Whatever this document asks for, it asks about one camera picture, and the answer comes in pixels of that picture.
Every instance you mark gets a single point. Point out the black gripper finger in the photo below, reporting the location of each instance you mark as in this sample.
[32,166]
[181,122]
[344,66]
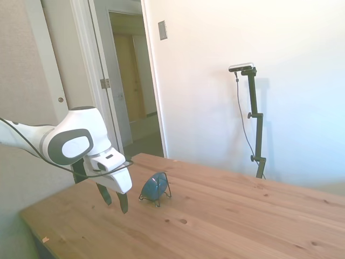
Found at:
[105,194]
[124,202]

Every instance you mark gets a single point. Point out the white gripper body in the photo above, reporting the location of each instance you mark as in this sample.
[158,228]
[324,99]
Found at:
[118,180]

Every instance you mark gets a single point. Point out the blue bowl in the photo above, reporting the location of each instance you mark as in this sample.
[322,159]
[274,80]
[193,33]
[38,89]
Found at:
[152,187]

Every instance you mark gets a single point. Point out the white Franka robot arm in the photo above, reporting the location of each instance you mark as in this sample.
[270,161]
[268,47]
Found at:
[81,121]

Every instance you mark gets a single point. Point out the white open door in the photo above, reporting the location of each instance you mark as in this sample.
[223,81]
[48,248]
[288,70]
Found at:
[118,121]

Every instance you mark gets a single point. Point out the metal door hinge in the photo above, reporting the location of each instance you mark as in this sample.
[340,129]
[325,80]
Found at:
[105,83]

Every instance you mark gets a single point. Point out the round metal door knob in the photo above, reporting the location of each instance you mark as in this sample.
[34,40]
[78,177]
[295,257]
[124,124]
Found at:
[61,99]

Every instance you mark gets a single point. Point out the brown wooden hallway door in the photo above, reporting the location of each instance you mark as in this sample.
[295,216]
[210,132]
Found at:
[126,75]

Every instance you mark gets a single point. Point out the white closet door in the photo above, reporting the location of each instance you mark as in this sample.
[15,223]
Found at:
[70,54]

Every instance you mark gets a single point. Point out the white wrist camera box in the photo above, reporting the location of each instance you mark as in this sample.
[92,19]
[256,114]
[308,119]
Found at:
[110,160]

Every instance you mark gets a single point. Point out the grey wall switch plate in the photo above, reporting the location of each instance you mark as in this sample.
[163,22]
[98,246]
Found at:
[162,30]

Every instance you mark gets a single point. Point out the black articulated camera stand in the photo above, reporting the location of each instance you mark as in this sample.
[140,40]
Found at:
[253,94]

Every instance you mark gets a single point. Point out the grey stereo camera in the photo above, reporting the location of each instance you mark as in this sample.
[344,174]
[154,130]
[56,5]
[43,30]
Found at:
[241,67]

